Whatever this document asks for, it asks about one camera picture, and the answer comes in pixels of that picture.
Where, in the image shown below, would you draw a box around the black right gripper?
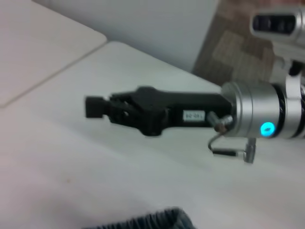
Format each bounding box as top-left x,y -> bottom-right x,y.
84,85 -> 234,138

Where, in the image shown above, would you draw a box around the blue denim shorts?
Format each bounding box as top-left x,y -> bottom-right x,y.
101,206 -> 196,229

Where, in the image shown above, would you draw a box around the right wrist cable with plug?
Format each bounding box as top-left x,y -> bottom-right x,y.
206,111 -> 257,165

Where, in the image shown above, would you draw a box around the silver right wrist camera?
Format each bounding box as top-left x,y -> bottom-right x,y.
251,9 -> 305,39

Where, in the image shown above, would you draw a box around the silver camera mount bracket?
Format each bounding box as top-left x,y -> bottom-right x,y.
274,35 -> 305,101

